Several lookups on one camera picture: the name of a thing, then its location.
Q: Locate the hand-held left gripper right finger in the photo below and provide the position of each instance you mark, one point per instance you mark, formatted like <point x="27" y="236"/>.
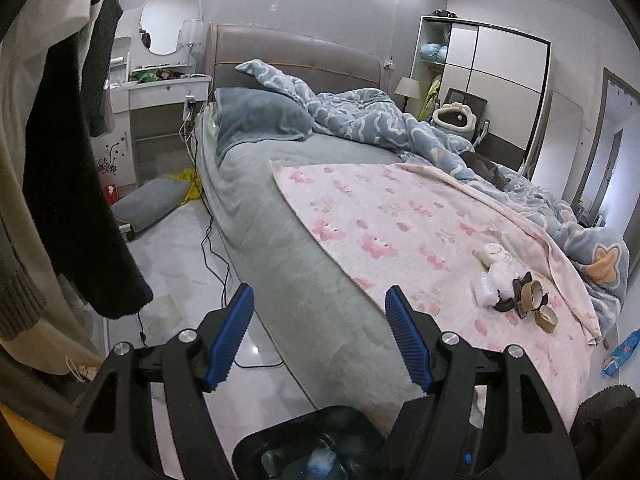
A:
<point x="407" y="345"/>

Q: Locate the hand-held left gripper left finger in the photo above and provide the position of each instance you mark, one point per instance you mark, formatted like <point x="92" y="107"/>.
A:
<point x="232" y="340"/>

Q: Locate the clear plastic wrap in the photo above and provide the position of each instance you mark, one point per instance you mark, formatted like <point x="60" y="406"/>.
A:
<point x="485" y="291"/>

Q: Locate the black tissue packet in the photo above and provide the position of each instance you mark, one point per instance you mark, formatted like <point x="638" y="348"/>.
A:
<point x="505" y="305"/>

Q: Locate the black trash bin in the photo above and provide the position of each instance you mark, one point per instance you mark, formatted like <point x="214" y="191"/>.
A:
<point x="280" y="435"/>

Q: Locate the grey fleece bed sheet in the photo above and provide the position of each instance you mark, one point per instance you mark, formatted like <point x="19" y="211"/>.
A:
<point x="280" y="240"/>

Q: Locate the white crumpled tissue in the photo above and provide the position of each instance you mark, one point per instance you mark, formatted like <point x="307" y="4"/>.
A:
<point x="504" y="276"/>

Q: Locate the cardboard tape roll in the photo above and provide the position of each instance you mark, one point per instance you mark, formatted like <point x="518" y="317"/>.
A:
<point x="546" y="318"/>
<point x="535" y="287"/>
<point x="526" y="306"/>

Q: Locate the pink printed blanket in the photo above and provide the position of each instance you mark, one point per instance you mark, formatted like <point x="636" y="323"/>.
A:
<point x="400" y="220"/>

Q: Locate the cream crumpled tissue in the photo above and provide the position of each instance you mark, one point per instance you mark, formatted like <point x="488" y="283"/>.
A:
<point x="495" y="254"/>

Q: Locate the clear plastic bottle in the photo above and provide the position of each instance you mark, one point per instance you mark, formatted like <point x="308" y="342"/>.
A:
<point x="325" y="462"/>

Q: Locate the yellow cloth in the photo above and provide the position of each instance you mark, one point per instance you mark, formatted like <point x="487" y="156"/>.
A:
<point x="187" y="185"/>

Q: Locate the grey floor cushion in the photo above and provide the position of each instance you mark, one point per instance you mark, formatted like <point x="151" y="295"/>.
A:
<point x="150" y="200"/>

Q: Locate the dark cloth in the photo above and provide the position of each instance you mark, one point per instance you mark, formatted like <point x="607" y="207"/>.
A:
<point x="485" y="167"/>

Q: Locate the dark fleece garment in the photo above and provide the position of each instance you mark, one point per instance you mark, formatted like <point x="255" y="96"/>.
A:
<point x="605" y="425"/>

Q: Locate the blue packet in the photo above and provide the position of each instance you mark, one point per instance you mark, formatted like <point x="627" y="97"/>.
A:
<point x="622" y="355"/>

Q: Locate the black hanging garment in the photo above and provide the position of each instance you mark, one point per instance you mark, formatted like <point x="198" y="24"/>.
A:
<point x="75" y="185"/>

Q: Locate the grey knit sweater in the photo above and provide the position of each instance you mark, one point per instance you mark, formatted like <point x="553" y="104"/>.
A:
<point x="15" y="285"/>

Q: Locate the grey pillow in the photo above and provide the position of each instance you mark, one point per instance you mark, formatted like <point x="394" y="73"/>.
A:
<point x="260" y="115"/>

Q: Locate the cream plush pet bed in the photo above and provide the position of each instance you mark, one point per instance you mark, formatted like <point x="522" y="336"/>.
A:
<point x="452" y="119"/>

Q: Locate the blue patterned duvet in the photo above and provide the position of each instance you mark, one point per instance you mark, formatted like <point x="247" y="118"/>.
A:
<point x="360" y="115"/>

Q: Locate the yellow-green cloth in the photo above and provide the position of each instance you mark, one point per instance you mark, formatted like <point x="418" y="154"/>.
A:
<point x="431" y="97"/>

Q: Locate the black chair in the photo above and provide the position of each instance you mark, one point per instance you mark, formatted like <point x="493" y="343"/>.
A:
<point x="475" y="100"/>

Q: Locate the white dressing table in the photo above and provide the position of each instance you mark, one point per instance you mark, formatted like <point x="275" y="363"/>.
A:
<point x="160" y="95"/>

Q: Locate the bedside lamp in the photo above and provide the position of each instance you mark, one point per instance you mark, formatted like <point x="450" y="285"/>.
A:
<point x="407" y="87"/>

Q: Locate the green packet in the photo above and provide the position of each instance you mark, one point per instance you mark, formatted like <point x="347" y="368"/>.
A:
<point x="147" y="77"/>

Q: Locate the white wardrobe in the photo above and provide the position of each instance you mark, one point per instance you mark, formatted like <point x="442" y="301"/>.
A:
<point x="500" y="85"/>

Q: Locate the room door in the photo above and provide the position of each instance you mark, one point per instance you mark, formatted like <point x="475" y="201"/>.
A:
<point x="607" y="150"/>

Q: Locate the blue plush toy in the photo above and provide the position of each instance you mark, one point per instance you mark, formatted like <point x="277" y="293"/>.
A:
<point x="432" y="52"/>

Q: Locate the grey upholstered bed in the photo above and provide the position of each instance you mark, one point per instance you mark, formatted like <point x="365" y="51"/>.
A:
<point x="300" y="50"/>

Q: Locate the dark green hanging garment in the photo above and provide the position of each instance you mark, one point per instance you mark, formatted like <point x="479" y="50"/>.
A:
<point x="107" y="50"/>

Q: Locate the beige hanging garment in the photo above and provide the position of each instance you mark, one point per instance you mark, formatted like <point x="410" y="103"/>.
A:
<point x="30" y="85"/>

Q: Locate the wall socket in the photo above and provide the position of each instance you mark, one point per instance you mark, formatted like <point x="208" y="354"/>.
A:
<point x="390" y="65"/>

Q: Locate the round wall mirror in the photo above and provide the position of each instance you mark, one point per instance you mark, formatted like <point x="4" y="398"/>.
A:
<point x="167" y="20"/>

